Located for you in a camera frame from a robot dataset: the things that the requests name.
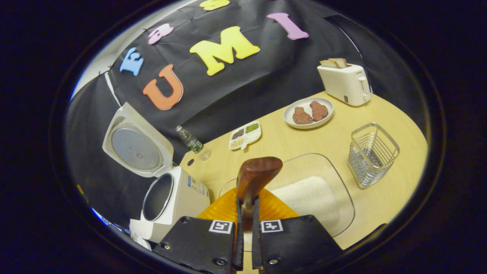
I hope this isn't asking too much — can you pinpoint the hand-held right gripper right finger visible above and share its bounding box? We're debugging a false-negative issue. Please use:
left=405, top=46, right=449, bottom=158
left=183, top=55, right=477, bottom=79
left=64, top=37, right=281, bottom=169
left=251, top=188, right=343, bottom=274

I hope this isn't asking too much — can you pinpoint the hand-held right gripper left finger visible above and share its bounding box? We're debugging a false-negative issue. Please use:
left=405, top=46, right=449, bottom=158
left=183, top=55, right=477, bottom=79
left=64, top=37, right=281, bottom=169
left=152, top=188, right=244, bottom=274

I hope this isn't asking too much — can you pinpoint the white rice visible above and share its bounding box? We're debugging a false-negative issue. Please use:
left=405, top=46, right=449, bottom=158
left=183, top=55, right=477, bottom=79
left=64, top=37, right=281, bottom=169
left=243, top=176, right=340, bottom=244

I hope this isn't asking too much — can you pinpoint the white rice cooker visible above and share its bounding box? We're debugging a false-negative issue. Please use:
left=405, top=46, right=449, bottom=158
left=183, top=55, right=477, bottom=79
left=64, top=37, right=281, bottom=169
left=102, top=102, right=211, bottom=244

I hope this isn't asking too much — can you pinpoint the brown wooden spoon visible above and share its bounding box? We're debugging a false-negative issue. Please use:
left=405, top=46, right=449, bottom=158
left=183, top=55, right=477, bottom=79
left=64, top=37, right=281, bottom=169
left=236, top=156, right=283, bottom=231

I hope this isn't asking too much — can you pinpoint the metal wire chopstick holder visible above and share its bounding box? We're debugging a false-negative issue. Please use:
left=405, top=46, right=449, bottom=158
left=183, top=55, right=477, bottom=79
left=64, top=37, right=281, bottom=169
left=348, top=123, right=400, bottom=189

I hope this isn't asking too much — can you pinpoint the clear glass tray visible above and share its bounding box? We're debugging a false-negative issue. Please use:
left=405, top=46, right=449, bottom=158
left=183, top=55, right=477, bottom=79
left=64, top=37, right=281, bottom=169
left=219, top=153, right=356, bottom=252

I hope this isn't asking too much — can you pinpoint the clear plastic water bottle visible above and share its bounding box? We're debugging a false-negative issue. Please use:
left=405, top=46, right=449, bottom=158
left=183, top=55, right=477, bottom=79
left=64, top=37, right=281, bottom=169
left=176, top=126, right=204, bottom=154

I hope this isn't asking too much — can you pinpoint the white divided grain dish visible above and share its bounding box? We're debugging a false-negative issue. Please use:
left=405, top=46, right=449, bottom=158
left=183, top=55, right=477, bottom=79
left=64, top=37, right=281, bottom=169
left=228, top=121, right=262, bottom=151

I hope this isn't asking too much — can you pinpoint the brown meat piece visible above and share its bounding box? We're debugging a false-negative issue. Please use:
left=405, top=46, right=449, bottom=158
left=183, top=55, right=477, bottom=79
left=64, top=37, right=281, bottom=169
left=309, top=100, right=329, bottom=121
left=292, top=107, right=314, bottom=125

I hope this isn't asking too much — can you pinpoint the round white plate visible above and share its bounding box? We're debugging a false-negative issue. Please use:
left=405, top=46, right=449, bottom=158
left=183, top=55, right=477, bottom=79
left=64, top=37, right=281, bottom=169
left=283, top=97, right=334, bottom=129

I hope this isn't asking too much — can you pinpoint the white toaster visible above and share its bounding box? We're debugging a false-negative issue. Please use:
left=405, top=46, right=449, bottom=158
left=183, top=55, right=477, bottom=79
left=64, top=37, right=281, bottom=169
left=317, top=63, right=372, bottom=107

